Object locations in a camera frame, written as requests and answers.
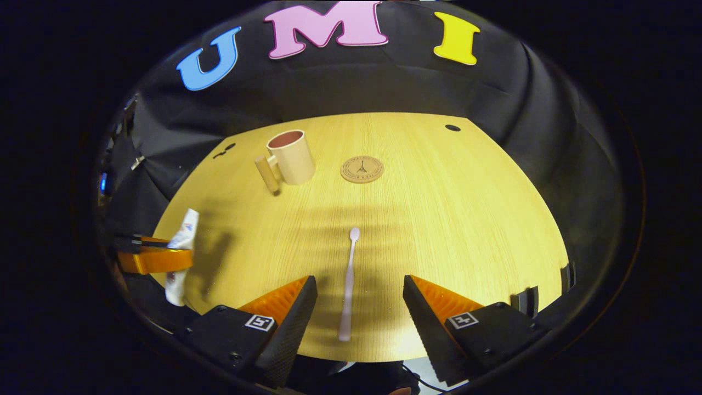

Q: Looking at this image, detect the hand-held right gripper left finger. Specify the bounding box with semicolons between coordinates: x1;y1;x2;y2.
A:
174;275;319;389

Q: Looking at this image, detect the wooden desktop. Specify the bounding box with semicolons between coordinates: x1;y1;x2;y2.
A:
151;112;570;363

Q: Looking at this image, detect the beige cup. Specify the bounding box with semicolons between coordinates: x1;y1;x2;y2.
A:
254;129;316;196

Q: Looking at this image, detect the white toothpaste tube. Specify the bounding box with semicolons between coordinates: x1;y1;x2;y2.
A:
165;208;200;307

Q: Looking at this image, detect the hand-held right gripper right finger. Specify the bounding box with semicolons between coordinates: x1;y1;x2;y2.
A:
402;274;549;387

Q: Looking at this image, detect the black backdrop cloth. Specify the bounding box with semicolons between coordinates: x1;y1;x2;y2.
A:
96;0;626;330

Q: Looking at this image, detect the round brown coaster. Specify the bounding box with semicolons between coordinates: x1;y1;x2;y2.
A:
340;156;384;184

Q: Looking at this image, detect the pink toothbrush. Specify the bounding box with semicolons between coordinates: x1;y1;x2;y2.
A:
337;227;361;342

